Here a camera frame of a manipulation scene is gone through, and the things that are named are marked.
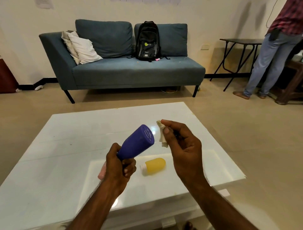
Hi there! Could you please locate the person's right hand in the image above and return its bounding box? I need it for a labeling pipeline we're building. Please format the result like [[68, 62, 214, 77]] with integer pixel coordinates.
[[160, 119, 209, 188]]

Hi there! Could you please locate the person's left hand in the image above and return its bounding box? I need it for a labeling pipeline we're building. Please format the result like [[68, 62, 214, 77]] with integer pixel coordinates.
[[102, 143, 137, 191]]

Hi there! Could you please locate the small white cloth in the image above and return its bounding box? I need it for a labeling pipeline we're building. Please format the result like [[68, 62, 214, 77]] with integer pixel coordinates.
[[156, 120, 169, 148]]

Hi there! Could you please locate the blue plastic bottle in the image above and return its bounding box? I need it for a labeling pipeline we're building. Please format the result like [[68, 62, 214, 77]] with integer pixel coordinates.
[[116, 124, 155, 162]]

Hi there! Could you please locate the person's right forearm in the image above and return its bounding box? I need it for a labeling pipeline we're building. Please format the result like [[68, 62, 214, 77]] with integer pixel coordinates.
[[187, 178, 259, 230]]

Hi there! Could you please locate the person's left forearm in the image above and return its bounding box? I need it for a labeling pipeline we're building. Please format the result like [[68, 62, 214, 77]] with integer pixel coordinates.
[[63, 176, 125, 230]]

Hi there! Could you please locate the yellow bottle with white cap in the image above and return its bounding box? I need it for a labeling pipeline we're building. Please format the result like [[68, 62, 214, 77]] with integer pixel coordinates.
[[139, 157, 166, 176]]

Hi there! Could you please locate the pink bottle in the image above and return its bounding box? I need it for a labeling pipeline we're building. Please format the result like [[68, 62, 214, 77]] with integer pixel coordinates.
[[98, 163, 107, 181]]

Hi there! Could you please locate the blue fabric sofa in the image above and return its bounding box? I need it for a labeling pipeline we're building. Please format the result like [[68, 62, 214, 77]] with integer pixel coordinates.
[[39, 19, 206, 104]]

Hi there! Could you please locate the black backpack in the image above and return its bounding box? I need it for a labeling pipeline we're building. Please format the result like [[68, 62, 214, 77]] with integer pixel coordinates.
[[127, 21, 170, 62]]

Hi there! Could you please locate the large blue back cushion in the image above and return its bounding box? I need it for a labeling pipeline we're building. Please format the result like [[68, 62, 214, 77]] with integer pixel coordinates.
[[75, 19, 133, 59]]

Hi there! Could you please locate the black folding table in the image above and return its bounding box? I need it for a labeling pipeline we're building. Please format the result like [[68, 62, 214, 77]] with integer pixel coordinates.
[[210, 38, 264, 92]]

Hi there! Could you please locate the white pillow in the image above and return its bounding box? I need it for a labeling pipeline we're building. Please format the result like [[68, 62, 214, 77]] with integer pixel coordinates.
[[67, 31, 104, 65]]

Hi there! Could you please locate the brown wooden furniture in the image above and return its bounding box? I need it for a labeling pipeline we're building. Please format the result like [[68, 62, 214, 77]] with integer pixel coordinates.
[[275, 50, 303, 105]]

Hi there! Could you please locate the cream pillow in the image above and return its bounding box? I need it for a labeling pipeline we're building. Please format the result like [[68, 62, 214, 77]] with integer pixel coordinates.
[[61, 30, 81, 65]]

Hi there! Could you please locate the dark red cabinet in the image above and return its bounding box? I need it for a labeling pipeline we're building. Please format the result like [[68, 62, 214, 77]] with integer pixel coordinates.
[[0, 56, 19, 94]]

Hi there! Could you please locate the thin wall cable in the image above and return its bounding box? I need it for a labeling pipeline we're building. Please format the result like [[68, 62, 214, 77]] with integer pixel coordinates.
[[266, 0, 278, 28]]

